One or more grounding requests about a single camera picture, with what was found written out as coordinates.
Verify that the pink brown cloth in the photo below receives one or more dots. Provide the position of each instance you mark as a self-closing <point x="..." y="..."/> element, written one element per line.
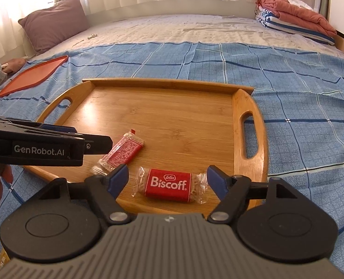
<point x="15" y="65"/>

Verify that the yellow packet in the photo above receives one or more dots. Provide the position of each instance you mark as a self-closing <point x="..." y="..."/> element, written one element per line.
<point x="1" y="261"/>

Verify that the orange plastic tray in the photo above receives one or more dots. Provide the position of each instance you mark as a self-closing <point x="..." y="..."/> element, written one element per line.
<point x="29" y="77"/>

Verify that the purple pillow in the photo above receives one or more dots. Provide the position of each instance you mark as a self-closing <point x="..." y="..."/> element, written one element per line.
<point x="52" y="23"/>

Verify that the white quilted bed cover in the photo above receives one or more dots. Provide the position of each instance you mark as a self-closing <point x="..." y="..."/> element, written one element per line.
<point x="174" y="29"/>

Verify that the small metallic object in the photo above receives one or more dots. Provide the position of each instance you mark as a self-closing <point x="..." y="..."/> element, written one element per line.
<point x="92" y="36"/>

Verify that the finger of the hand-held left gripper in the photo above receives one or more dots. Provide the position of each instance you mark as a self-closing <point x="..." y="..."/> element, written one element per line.
<point x="97" y="145"/>
<point x="58" y="128"/>

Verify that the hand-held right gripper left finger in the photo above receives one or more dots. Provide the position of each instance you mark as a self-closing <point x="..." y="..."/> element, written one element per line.
<point x="118" y="178"/>

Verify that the red white snack packet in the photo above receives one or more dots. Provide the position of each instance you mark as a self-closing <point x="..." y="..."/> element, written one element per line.
<point x="122" y="151"/>

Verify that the red biscuit packet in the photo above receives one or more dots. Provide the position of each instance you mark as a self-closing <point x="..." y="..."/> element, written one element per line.
<point x="167" y="184"/>

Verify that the wooden tray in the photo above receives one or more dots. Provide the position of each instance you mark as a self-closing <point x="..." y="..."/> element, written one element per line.
<point x="174" y="116"/>

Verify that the beige bed headboard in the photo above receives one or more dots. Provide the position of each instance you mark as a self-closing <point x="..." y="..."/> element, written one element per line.
<point x="174" y="5"/>

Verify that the folded salmon blanket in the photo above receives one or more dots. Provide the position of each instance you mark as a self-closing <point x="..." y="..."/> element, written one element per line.
<point x="299" y="17"/>

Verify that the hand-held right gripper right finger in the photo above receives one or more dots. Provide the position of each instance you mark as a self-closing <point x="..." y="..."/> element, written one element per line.
<point x="215" y="178"/>

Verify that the folded blue striped blanket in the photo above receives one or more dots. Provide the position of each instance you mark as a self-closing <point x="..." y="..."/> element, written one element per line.
<point x="276" y="23"/>

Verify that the white cloth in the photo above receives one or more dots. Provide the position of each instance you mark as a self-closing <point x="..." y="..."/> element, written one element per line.
<point x="298" y="2"/>

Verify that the blue plaid bed sheet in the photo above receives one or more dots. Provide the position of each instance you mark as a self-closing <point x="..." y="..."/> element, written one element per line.
<point x="305" y="93"/>

